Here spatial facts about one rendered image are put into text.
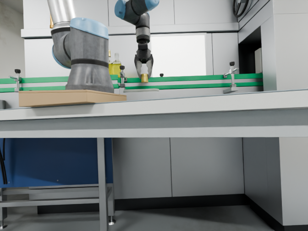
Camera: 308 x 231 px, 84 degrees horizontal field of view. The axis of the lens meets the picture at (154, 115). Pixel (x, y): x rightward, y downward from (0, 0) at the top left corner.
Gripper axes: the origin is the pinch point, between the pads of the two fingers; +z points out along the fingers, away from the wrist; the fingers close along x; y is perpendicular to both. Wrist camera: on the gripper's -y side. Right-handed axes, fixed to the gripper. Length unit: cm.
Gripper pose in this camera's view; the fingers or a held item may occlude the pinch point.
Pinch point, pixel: (144, 75)
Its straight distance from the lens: 89.2
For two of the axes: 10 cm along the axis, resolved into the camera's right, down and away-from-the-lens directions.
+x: -10.0, 0.4, -0.2
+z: 0.4, 10.0, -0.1
